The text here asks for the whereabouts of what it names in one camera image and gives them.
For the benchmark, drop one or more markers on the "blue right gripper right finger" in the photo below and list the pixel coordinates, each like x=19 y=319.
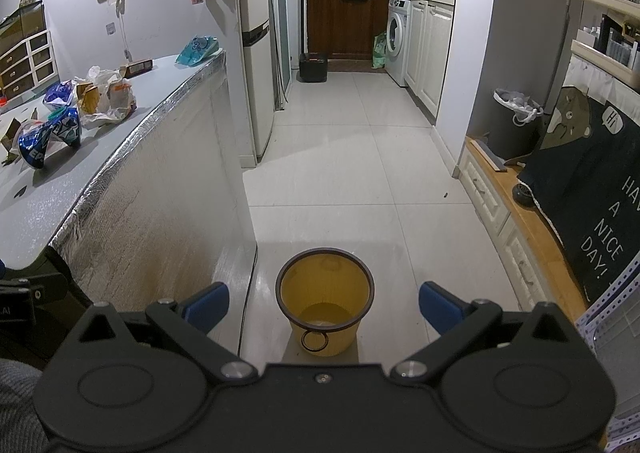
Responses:
x=440 y=308

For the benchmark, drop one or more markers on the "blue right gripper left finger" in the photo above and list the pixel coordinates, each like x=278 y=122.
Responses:
x=205 y=309

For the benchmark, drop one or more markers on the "white plastic bag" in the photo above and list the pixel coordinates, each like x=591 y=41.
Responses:
x=103 y=97

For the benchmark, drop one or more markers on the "teal fish snack bag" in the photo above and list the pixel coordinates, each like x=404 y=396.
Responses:
x=198 y=50

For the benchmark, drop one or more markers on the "blue tissue pack wrapper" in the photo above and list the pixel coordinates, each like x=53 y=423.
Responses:
x=59 y=95

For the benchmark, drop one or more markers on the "red cigarette pack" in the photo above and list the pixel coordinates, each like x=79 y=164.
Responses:
x=133 y=69

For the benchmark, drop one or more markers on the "black trash can white liner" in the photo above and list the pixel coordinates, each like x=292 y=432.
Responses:
x=516 y=124

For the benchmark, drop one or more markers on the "low white wood-top cabinet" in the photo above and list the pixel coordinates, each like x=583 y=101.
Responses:
x=532 y=257

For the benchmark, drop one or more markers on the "blue white snack bag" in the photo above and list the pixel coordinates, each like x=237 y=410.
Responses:
x=62 y=125

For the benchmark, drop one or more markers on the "black nice day cloth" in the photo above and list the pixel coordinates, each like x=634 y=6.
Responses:
x=584 y=179

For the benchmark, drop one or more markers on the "white drawer organizer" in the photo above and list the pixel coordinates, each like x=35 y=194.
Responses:
x=29 y=66

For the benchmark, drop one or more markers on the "white refrigerator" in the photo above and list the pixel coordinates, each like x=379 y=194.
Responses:
x=256 y=41

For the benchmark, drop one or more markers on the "black box by door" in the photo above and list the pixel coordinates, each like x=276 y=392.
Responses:
x=313 y=67

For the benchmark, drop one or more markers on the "green bag by washer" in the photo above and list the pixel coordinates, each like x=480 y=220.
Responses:
x=379 y=51

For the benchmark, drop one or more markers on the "white kitchen cabinets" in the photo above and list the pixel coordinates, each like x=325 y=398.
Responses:
x=430 y=26

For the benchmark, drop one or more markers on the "white washing machine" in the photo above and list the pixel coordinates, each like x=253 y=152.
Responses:
x=397 y=40

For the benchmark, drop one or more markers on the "dark wooden door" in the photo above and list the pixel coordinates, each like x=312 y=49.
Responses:
x=345 y=29

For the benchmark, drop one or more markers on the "wall shelf with items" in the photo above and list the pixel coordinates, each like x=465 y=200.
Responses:
x=611 y=42

